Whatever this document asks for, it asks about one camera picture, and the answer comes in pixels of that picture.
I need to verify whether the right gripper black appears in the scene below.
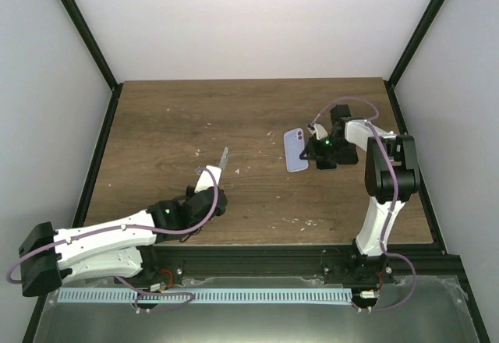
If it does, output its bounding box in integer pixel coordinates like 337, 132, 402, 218
300, 135, 353, 162

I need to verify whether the lilac phone case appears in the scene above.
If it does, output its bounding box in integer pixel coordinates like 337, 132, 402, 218
283, 128, 309, 173

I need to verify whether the dark green phone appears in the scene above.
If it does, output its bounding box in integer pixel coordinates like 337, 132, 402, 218
316, 160, 337, 171

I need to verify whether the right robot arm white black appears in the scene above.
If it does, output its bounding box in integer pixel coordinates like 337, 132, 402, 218
299, 104, 420, 283

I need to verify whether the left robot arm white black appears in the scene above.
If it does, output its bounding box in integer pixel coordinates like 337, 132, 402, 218
18, 187, 228, 297

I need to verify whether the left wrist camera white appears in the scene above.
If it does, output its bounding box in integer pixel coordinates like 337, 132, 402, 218
194, 165, 222, 193

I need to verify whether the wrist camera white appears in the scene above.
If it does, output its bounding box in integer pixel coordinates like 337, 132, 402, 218
194, 165, 222, 193
306, 122, 329, 140

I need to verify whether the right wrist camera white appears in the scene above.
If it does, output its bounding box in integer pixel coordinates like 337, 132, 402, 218
306, 122, 329, 140

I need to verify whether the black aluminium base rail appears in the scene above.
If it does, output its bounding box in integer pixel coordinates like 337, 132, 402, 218
112, 243, 395, 288

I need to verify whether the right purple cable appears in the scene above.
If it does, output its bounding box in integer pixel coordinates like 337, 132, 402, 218
311, 96, 417, 313

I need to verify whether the purple cable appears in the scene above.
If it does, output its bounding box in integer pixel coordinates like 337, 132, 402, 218
311, 96, 417, 313
6, 165, 220, 315

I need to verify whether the light blue slotted cable duct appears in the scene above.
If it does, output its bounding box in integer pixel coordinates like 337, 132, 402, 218
56, 288, 352, 306

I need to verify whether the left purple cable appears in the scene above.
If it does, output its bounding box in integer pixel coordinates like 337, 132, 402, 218
6, 165, 220, 315

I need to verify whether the right black frame post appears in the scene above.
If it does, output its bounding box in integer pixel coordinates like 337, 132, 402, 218
388, 0, 465, 87

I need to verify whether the black frame post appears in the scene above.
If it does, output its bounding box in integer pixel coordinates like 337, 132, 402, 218
388, 0, 465, 87
41, 0, 119, 89

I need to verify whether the left black frame post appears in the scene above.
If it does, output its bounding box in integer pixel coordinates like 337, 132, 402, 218
41, 0, 119, 89

